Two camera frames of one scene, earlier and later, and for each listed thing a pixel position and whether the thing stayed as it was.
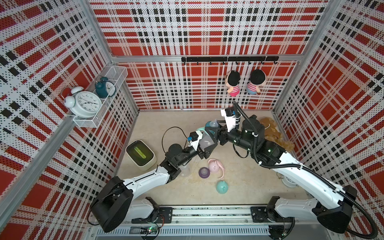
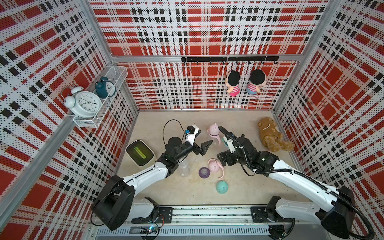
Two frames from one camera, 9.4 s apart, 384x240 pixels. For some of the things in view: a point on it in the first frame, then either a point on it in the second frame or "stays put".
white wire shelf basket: [117, 74] stays put
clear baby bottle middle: [185, 171] stays put
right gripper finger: [213, 132] -> [222, 157]
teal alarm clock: [105, 88] stays put
